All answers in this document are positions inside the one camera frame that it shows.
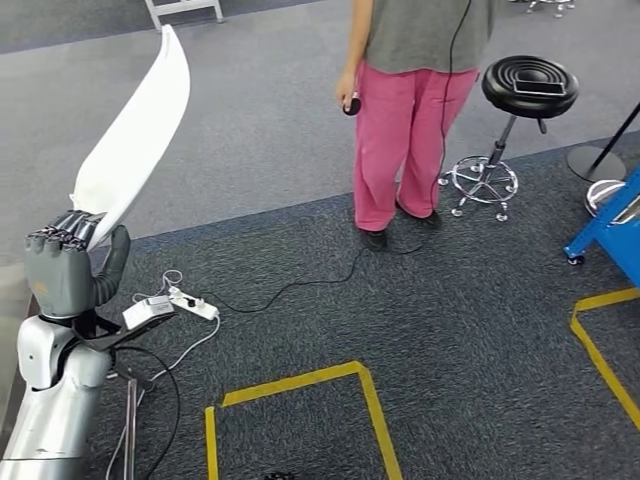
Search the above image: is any person's hand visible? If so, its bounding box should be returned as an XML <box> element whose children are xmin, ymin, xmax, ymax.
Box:
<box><xmin>336</xmin><ymin>68</ymin><xmax>362</xmax><ymax>115</ymax></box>

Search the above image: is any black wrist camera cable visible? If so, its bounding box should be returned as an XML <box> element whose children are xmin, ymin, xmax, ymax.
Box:
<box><xmin>113</xmin><ymin>344</ymin><xmax>181</xmax><ymax>480</ymax></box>

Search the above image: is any white frame table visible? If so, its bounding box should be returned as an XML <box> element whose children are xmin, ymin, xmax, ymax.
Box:
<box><xmin>143</xmin><ymin>0</ymin><xmax>225</xmax><ymax>32</ymax></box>

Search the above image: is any chrome caster base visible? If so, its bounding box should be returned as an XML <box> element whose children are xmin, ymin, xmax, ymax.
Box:
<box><xmin>509</xmin><ymin>0</ymin><xmax>577</xmax><ymax>19</ymax></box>

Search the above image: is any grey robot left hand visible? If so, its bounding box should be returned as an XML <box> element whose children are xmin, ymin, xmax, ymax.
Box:
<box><xmin>23</xmin><ymin>209</ymin><xmax>132</xmax><ymax>321</ymax></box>

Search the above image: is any white coiled cable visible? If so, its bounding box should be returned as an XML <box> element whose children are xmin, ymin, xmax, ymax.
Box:
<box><xmin>131</xmin><ymin>268</ymin><xmax>184</xmax><ymax>305</ymax></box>

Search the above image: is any person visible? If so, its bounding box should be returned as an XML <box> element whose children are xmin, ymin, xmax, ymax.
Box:
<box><xmin>336</xmin><ymin>0</ymin><xmax>496</xmax><ymax>253</ymax></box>

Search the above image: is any long black floor cable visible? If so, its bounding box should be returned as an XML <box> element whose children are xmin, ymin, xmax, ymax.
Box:
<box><xmin>199</xmin><ymin>0</ymin><xmax>473</xmax><ymax>316</ymax></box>

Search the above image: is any blue metal shelf rack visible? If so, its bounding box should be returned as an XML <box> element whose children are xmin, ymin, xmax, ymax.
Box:
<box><xmin>564</xmin><ymin>165</ymin><xmax>640</xmax><ymax>289</ymax></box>

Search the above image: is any white curved plastic part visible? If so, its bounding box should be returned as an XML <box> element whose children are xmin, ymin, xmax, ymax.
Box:
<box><xmin>69</xmin><ymin>24</ymin><xmax>192</xmax><ymax>252</ymax></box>

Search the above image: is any yellow floor tape outline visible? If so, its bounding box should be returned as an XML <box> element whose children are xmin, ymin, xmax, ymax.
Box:
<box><xmin>570</xmin><ymin>286</ymin><xmax>640</xmax><ymax>433</ymax></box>

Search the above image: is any thin metal pole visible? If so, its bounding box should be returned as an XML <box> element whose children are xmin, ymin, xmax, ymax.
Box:
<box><xmin>124</xmin><ymin>377</ymin><xmax>139</xmax><ymax>480</ymax></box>

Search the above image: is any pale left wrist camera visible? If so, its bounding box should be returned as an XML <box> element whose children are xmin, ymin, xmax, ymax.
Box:
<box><xmin>122</xmin><ymin>295</ymin><xmax>177</xmax><ymax>332</ymax></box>

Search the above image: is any white power strip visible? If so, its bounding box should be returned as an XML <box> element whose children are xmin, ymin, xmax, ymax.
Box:
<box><xmin>167</xmin><ymin>286</ymin><xmax>221</xmax><ymax>323</ymax></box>

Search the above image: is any black pole stand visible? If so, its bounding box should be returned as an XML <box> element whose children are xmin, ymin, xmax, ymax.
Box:
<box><xmin>566</xmin><ymin>99</ymin><xmax>640</xmax><ymax>185</ymax></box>

